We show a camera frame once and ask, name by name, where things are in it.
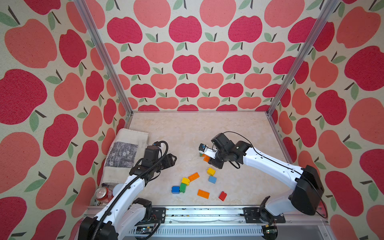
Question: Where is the orange lego plate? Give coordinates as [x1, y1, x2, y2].
[197, 190, 210, 199]
[188, 173, 200, 182]
[202, 155, 211, 163]

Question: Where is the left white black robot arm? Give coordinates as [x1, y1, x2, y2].
[78, 141, 177, 240]

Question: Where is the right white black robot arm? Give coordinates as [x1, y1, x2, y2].
[199, 133, 324, 218]

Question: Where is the yellow square lego brick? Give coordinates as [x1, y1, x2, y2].
[207, 168, 216, 177]

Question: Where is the light blue lego brick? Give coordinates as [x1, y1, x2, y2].
[209, 176, 217, 184]

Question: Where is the yellow lego brick left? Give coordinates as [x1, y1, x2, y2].
[181, 178, 191, 186]

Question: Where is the green lego brick left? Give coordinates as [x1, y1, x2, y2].
[179, 183, 187, 193]

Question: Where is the blue lego brick left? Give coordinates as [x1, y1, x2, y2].
[172, 186, 180, 194]

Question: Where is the red lego brick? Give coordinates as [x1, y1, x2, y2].
[219, 191, 228, 202]

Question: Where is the orange lego plate bottom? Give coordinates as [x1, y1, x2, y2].
[197, 190, 210, 199]

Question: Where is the folded beige printed cloth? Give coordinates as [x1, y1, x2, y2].
[100, 128, 149, 186]

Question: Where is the red soda can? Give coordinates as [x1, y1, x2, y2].
[95, 187, 114, 204]

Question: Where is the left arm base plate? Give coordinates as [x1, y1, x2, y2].
[135, 207, 167, 234]

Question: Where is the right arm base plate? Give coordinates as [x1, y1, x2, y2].
[243, 207, 286, 224]

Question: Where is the front aluminium rail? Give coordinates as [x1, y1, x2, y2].
[73, 205, 337, 240]

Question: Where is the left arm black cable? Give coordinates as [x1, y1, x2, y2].
[89, 140, 169, 240]

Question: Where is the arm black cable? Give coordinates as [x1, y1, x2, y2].
[221, 131, 328, 219]
[89, 140, 169, 240]

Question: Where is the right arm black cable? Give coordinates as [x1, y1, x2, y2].
[221, 131, 328, 219]

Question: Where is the left aluminium frame post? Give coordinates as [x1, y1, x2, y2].
[74, 1, 133, 118]

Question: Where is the aluminium frame post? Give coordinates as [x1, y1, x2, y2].
[74, 1, 133, 118]
[266, 0, 341, 117]

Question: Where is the right aluminium frame post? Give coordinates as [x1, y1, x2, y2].
[266, 0, 341, 117]

